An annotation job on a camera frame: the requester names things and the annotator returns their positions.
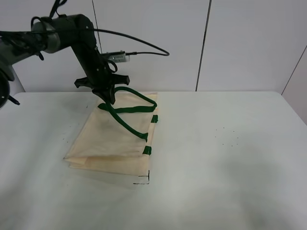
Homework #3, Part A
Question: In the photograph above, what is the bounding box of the black camera cable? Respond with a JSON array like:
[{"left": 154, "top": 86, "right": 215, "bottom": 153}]
[{"left": 30, "top": 0, "right": 170, "bottom": 57}]

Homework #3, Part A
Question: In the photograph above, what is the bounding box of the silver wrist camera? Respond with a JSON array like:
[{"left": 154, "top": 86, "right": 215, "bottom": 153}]
[{"left": 101, "top": 51, "right": 130, "bottom": 63}]

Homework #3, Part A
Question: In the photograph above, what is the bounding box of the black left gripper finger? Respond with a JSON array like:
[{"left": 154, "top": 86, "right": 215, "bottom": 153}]
[
  {"left": 108, "top": 88, "right": 116, "bottom": 104},
  {"left": 95, "top": 92, "right": 111, "bottom": 103}
]

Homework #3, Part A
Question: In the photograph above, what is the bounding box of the white linen bag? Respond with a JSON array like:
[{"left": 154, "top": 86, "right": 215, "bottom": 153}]
[{"left": 64, "top": 99, "right": 158, "bottom": 177}]

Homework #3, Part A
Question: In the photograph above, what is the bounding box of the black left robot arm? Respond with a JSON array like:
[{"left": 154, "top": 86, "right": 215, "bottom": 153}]
[{"left": 0, "top": 14, "right": 130, "bottom": 106}]

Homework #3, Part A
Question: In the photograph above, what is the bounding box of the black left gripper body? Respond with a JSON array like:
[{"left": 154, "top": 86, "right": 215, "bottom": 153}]
[{"left": 74, "top": 47, "right": 130, "bottom": 92}]

